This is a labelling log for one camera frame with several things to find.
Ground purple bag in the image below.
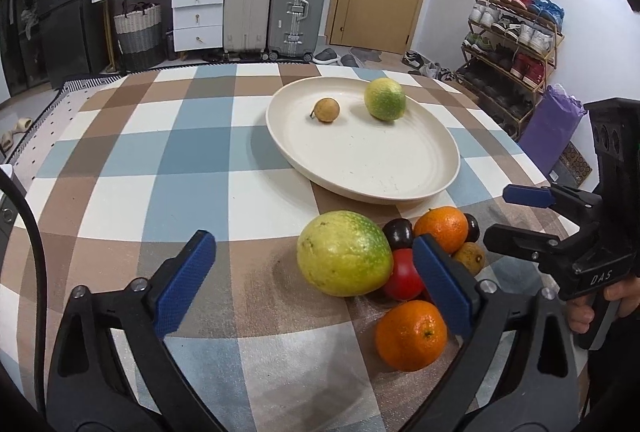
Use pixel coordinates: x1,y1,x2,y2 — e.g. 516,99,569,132
517,85,587,181

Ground large yellow-green guava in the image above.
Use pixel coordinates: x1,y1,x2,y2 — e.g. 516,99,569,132
297,211,394,297

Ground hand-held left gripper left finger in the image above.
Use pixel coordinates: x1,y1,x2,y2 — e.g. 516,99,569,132
46,229,226,432

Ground cream round plate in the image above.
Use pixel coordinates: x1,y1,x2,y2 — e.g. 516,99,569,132
265,76,461,205

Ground small brown fruit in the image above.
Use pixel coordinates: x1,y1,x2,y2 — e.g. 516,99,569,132
452,242,486,276
309,98,341,124

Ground rows of shoes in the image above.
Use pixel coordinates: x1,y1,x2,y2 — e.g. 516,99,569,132
462,0,566,93

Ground person's right hand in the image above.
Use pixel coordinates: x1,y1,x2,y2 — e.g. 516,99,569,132
565,276,640,335

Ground woven laundry basket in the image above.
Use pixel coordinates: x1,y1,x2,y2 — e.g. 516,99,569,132
113,2,164,71

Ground silver suitcase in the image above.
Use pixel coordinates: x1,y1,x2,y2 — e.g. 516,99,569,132
267,0,330,62

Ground patterned doormat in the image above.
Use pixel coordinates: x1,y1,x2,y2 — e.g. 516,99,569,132
552,142,594,186

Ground black cable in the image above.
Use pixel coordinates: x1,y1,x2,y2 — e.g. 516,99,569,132
0,172,49,299

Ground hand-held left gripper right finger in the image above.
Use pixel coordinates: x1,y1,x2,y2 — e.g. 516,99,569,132
400,233,588,432

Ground wooden shoe rack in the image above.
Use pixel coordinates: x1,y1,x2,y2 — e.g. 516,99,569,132
457,0,566,138

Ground red tomato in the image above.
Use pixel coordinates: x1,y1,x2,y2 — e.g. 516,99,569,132
384,248,426,302

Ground white drawer desk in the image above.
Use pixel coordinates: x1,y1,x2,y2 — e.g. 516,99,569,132
90,0,226,61

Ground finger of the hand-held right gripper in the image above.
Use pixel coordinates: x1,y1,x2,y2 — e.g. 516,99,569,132
502,184,604,229
482,223,577,284

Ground beige suitcase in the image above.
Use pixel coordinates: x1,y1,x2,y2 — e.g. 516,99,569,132
222,0,276,60

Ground green-yellow citrus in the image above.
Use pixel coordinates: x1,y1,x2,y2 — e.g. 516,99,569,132
364,78,406,121

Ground orange mandarin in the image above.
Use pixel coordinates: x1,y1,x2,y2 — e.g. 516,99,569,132
375,299,448,372
414,206,469,254

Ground checked tablecloth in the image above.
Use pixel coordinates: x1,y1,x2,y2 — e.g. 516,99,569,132
0,62,596,432

